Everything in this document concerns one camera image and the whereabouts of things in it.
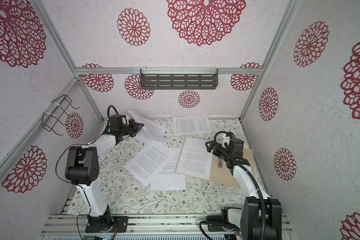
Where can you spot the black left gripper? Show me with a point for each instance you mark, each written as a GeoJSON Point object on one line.
{"type": "Point", "coordinates": [137, 127]}

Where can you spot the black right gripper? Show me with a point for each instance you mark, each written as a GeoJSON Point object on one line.
{"type": "Point", "coordinates": [210, 149]}

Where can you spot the white printed paper sheet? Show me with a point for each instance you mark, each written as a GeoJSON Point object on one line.
{"type": "Point", "coordinates": [151, 131]}
{"type": "Point", "coordinates": [195, 160]}

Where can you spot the beige paper folder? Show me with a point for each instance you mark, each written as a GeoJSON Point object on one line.
{"type": "Point", "coordinates": [225, 171]}

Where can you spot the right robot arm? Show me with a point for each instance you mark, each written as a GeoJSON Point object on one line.
{"type": "Point", "coordinates": [261, 216]}

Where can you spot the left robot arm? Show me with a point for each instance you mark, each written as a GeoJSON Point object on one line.
{"type": "Point", "coordinates": [83, 168]}

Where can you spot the metal folder clip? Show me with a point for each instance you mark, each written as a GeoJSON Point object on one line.
{"type": "Point", "coordinates": [219, 163]}

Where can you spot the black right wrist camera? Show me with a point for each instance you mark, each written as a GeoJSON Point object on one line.
{"type": "Point", "coordinates": [233, 147]}

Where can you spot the grey slotted wall shelf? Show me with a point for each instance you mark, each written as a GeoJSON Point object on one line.
{"type": "Point", "coordinates": [179, 79]}

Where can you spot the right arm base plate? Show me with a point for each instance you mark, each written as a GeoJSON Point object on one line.
{"type": "Point", "coordinates": [228, 220]}

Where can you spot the black wire wall rack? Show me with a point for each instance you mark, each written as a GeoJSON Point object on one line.
{"type": "Point", "coordinates": [53, 117]}

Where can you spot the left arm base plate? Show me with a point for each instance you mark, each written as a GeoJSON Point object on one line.
{"type": "Point", "coordinates": [107, 224]}

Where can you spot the aluminium front rail frame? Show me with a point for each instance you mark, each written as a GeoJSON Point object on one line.
{"type": "Point", "coordinates": [74, 225]}

